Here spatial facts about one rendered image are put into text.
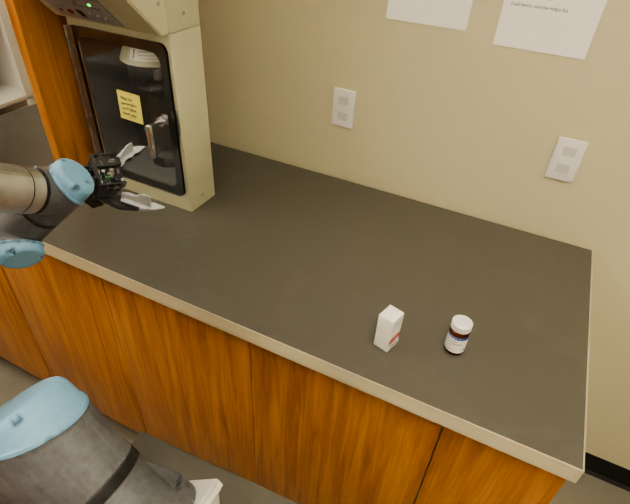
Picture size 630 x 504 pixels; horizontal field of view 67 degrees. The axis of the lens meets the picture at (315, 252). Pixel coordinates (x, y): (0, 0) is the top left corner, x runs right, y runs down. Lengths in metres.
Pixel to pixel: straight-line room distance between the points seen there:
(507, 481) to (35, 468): 0.84
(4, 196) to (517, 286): 1.07
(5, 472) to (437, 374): 0.72
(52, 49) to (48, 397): 1.04
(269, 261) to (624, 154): 0.91
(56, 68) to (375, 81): 0.85
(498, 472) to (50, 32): 1.45
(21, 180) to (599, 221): 1.33
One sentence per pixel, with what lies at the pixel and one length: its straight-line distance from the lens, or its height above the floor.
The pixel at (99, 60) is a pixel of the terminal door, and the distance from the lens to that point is 1.38.
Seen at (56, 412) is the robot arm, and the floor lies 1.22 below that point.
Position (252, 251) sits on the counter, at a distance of 1.23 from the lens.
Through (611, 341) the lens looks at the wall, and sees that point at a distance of 1.74.
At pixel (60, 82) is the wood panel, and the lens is 1.50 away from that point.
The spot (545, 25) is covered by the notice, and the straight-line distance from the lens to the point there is 1.33.
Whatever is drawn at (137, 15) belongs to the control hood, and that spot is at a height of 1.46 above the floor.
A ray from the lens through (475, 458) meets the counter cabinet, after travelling 1.08.
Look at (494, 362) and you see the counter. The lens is 1.06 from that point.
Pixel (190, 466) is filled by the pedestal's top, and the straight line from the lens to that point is 0.87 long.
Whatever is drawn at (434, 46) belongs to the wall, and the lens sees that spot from 1.38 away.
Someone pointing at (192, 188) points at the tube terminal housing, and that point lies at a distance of 1.37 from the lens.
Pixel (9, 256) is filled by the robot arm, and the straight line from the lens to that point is 0.96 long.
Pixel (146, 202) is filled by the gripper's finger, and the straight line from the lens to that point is 1.08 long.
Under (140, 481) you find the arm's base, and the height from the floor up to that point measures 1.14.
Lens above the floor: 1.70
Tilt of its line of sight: 38 degrees down
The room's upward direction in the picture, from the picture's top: 4 degrees clockwise
